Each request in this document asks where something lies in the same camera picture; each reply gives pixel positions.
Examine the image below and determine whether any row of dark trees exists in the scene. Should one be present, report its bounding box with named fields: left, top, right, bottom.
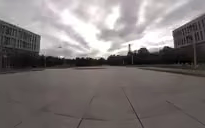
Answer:
left=19, top=46, right=194, bottom=68

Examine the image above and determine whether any slim tower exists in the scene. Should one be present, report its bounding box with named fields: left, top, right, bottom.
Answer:
left=127, top=43, right=132, bottom=55

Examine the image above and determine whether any grey concrete slab plaza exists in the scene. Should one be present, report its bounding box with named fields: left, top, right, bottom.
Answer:
left=0, top=65, right=205, bottom=128

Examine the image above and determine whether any raised kerb strip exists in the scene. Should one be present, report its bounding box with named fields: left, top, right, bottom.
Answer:
left=136, top=65, right=205, bottom=80

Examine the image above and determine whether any long grey building with windows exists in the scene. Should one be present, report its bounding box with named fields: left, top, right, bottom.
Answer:
left=0, top=15, right=42, bottom=70

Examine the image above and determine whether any lamp pole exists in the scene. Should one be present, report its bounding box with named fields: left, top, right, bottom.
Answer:
left=192, top=32, right=198, bottom=70

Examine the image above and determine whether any pale multi-storey building with windows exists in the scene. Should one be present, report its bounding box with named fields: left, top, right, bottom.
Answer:
left=172, top=9, right=205, bottom=65

